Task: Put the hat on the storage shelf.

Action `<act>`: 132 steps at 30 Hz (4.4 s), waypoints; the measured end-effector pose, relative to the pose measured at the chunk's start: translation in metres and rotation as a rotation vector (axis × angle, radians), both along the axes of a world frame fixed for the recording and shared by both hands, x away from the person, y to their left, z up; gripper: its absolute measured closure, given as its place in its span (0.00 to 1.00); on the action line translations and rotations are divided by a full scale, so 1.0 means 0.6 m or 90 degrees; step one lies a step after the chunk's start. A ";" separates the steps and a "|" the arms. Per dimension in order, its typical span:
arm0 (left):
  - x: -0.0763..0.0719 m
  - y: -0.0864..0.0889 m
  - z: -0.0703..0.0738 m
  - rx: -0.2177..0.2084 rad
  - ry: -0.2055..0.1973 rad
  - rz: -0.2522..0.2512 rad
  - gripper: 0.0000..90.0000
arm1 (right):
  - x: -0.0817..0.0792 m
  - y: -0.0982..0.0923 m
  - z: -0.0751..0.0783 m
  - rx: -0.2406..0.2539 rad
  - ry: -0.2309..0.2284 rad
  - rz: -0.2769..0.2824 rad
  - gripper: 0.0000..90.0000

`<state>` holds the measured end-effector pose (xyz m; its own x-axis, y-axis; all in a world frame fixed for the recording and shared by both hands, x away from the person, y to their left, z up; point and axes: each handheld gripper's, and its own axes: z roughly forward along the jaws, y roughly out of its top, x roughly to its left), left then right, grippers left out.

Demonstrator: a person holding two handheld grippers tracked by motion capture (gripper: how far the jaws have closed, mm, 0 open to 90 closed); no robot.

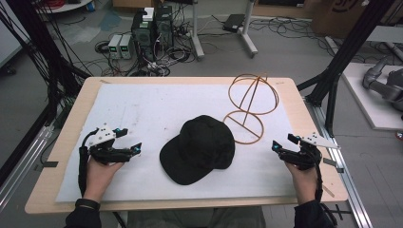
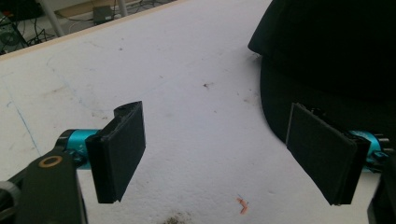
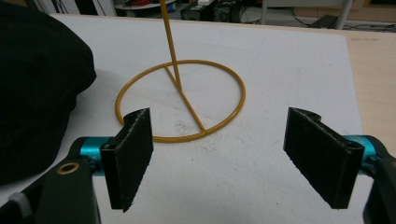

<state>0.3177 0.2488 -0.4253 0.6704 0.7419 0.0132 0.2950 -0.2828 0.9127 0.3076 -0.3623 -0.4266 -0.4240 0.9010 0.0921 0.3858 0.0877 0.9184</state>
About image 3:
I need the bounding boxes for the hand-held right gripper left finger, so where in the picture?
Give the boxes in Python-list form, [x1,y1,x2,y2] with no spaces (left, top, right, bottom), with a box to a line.
[99,107,155,214]

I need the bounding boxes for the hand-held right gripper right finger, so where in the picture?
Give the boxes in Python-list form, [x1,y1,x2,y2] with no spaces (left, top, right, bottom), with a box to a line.
[282,106,365,210]

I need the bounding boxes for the black cloth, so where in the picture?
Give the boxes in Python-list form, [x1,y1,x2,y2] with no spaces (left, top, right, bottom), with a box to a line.
[0,2,97,187]

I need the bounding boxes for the white foam board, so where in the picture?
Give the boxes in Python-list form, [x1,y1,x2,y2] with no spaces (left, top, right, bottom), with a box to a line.
[0,13,374,224]

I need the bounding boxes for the grey metal stand leg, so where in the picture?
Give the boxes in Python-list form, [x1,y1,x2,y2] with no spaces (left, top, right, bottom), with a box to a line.
[334,0,354,31]

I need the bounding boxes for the black equipment box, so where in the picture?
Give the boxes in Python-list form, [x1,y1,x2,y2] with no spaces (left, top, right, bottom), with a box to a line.
[180,3,241,23]

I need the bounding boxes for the gold wire stand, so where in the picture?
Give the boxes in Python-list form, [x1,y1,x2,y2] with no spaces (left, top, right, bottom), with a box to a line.
[114,0,247,144]

